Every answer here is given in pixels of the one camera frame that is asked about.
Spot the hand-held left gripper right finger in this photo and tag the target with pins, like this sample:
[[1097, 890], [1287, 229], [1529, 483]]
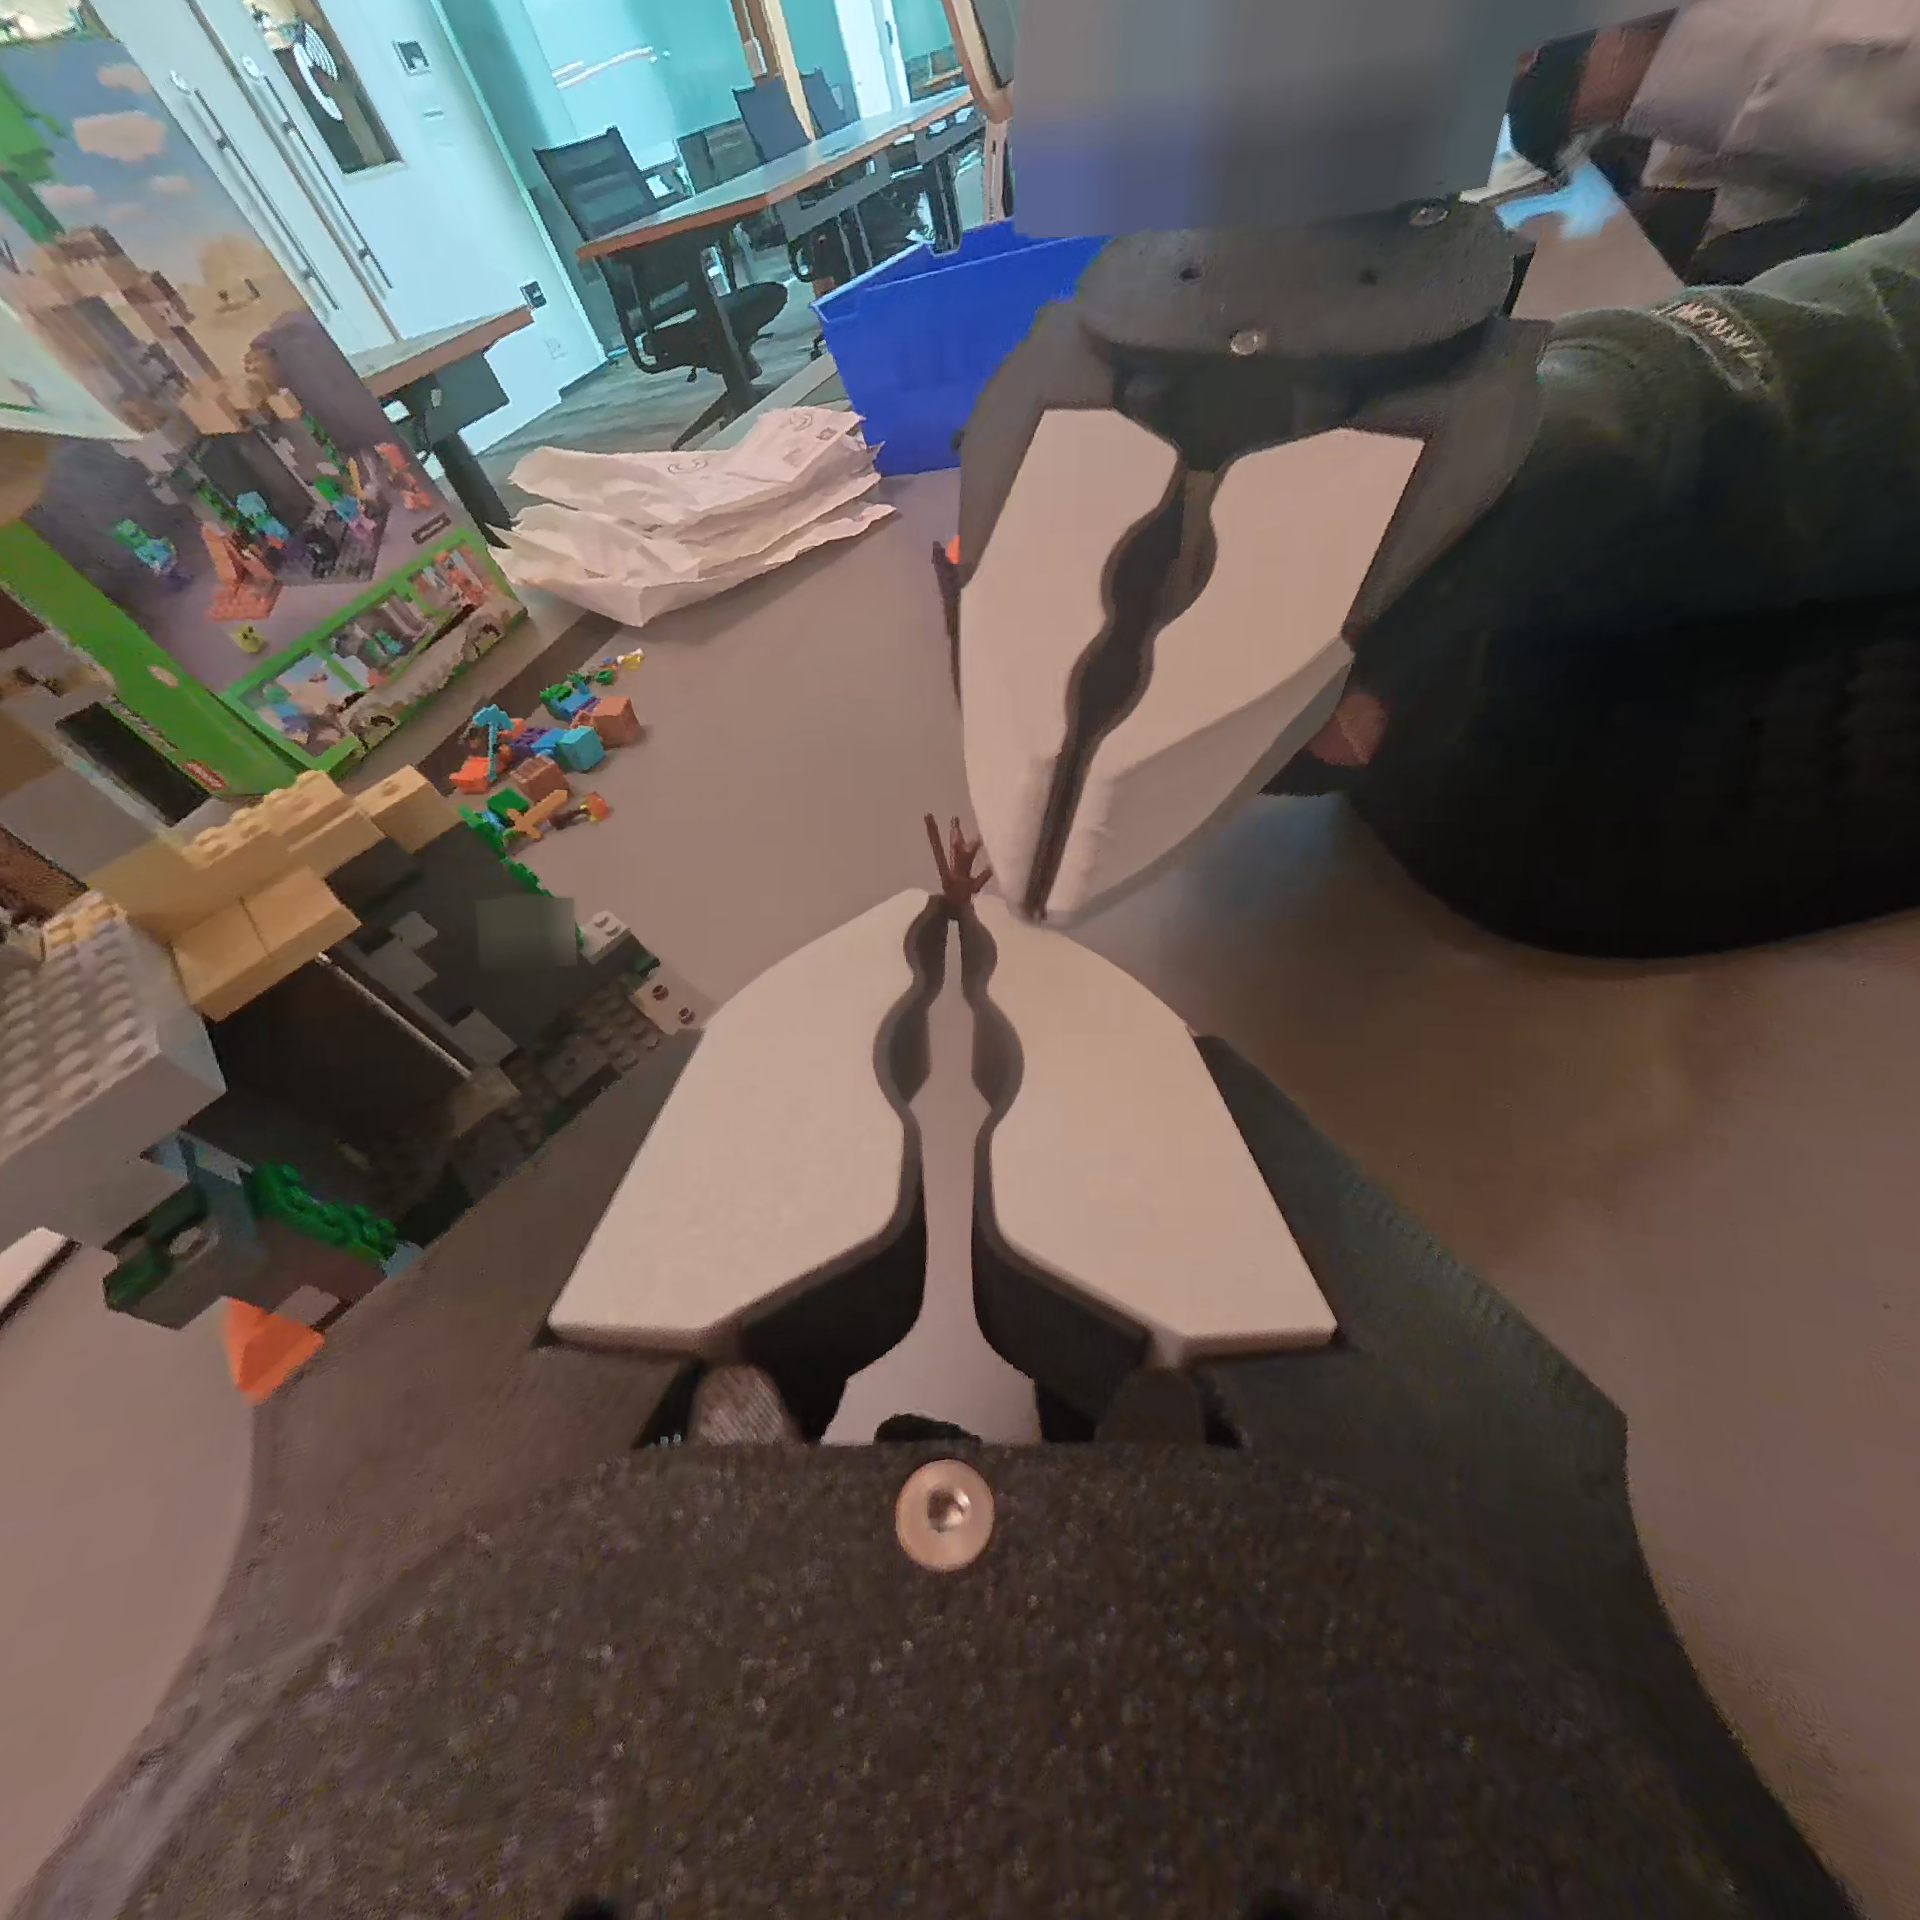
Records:
[[1142, 1154]]

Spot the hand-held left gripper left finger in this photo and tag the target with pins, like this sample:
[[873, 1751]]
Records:
[[734, 1154]]

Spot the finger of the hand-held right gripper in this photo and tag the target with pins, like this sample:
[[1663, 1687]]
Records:
[[1261, 645], [1037, 645]]

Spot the brown toy twig piece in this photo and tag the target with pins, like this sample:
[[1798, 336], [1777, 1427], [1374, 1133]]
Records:
[[961, 866]]

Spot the toy brick build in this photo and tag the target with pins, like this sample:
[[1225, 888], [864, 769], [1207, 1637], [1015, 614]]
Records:
[[254, 902]]

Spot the small grey side desk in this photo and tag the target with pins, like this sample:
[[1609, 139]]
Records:
[[451, 360]]

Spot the person's right hand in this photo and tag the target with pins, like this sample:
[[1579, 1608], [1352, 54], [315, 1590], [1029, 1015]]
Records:
[[1359, 733]]

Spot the blue plastic bin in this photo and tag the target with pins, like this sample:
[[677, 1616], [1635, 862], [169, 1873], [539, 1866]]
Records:
[[931, 360]]

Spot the stack of white paper bags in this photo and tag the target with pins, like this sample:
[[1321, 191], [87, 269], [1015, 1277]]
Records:
[[705, 510]]

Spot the pile of loose toy bricks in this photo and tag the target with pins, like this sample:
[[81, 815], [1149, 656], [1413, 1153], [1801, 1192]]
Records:
[[569, 744]]

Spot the long wood-edged table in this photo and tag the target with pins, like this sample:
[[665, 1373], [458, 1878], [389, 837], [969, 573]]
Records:
[[781, 167]]

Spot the black office chair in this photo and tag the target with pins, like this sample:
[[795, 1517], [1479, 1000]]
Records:
[[661, 255], [778, 118]]

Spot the printed toy brick box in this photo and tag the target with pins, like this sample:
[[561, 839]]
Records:
[[225, 450]]

